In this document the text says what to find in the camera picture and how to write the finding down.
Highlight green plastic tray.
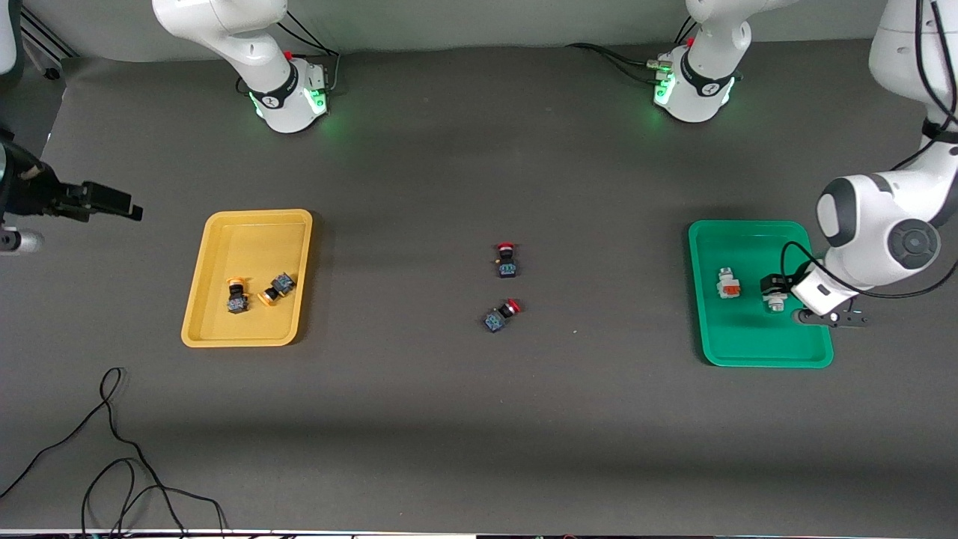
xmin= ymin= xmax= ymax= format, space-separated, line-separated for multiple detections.
xmin=688 ymin=220 xmax=835 ymax=368

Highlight black right arm base cables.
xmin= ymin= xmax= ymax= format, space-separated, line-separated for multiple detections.
xmin=275 ymin=7 xmax=343 ymax=97

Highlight black arm base cables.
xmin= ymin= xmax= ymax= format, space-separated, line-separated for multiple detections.
xmin=567 ymin=16 xmax=701 ymax=85
xmin=275 ymin=7 xmax=343 ymax=97

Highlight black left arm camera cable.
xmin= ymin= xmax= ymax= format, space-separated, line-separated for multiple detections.
xmin=781 ymin=0 xmax=958 ymax=300

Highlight loose black cable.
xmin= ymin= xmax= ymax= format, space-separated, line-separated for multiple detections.
xmin=0 ymin=367 xmax=229 ymax=538

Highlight aluminium frame profile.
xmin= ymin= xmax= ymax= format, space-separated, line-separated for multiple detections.
xmin=19 ymin=9 xmax=77 ymax=81

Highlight black left arm base cables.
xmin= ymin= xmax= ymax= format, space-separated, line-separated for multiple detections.
xmin=567 ymin=16 xmax=701 ymax=85

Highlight yellow plastic tray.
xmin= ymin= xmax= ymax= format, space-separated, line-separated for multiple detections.
xmin=180 ymin=209 xmax=314 ymax=348

